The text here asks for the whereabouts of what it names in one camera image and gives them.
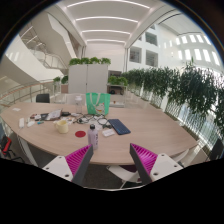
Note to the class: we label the black and red chair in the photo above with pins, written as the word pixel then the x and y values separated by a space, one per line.
pixel 5 143

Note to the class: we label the green plants on cabinet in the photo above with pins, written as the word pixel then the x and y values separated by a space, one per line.
pixel 89 61

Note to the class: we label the shelf unit with plants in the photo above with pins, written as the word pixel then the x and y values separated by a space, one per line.
pixel 117 81

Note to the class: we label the clear shaker bottle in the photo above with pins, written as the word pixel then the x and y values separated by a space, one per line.
pixel 78 106

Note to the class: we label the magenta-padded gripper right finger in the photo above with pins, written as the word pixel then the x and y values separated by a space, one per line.
pixel 145 160

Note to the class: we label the purple drink bottle black cap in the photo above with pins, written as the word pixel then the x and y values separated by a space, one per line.
pixel 93 138

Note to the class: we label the green tote bag cat print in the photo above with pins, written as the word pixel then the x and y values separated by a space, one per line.
pixel 98 104

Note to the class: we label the potted plant planter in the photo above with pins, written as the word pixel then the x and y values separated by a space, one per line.
pixel 64 85

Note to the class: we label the dark blue keyboard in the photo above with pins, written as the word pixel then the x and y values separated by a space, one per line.
pixel 119 126

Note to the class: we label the flat round red coaster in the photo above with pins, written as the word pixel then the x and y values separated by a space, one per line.
pixel 80 134

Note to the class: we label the cream yellow mug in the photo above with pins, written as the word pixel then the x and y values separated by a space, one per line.
pixel 62 126

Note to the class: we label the row of tall green plants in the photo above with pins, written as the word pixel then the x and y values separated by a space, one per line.
pixel 193 90

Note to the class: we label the ceiling light strips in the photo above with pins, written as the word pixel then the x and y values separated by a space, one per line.
pixel 106 18

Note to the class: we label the white card packet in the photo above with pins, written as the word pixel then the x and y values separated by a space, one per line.
pixel 108 132

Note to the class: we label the white cabinet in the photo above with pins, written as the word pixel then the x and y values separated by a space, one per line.
pixel 88 79

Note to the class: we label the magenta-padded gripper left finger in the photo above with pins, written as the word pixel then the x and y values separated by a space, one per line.
pixel 76 160

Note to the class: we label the white oblong device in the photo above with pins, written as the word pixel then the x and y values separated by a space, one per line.
pixel 21 122

